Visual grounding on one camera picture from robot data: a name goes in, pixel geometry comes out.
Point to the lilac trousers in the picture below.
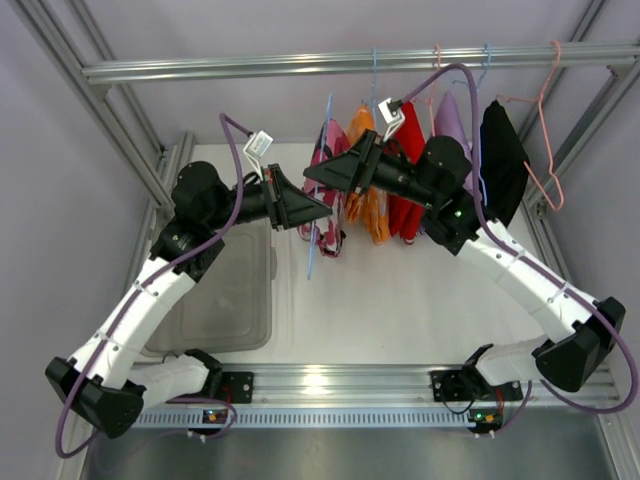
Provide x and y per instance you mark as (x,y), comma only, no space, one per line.
(447,122)

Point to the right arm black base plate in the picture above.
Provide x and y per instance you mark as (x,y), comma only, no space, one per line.
(456,385)

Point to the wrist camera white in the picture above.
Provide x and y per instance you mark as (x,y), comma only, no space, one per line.
(255,148)
(393,116)

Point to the red trousers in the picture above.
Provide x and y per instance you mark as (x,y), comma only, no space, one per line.
(405,216)

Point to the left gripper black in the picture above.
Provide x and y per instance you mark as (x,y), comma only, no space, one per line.
(273,196)

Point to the blue hanger under lilac trousers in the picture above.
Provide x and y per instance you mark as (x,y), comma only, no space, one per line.
(482,150)

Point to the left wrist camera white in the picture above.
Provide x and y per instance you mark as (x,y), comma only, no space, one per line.
(255,148)

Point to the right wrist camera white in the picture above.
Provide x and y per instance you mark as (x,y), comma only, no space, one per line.
(393,116)

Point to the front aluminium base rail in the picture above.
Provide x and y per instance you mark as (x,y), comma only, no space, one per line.
(297,385)

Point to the right aluminium frame post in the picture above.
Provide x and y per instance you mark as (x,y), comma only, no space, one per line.
(580,100)

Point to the left aluminium frame post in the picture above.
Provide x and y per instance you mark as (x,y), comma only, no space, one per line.
(137,143)

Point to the clear plastic bin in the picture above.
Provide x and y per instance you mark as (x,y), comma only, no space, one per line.
(230,309)

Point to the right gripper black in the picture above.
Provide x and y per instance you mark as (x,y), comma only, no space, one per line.
(370,161)

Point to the pink camouflage trousers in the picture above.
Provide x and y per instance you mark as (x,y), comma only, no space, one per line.
(331,142)

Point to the aluminium hanging rail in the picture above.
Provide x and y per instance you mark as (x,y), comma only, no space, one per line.
(359,62)

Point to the aluminium frame post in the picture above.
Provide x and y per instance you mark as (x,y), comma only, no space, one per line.
(580,100)
(137,143)

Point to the grey slotted cable duct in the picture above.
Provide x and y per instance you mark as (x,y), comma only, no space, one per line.
(255,418)

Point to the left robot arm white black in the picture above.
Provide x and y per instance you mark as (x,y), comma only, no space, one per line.
(99,381)

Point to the orange white trousers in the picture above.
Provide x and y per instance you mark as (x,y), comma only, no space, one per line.
(370,208)

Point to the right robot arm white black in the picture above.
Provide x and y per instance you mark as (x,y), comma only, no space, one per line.
(578,329)

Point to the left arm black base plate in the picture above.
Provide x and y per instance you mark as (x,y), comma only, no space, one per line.
(230,387)

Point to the pink hanger under red trousers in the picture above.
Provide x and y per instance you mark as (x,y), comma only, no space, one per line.
(429,100)

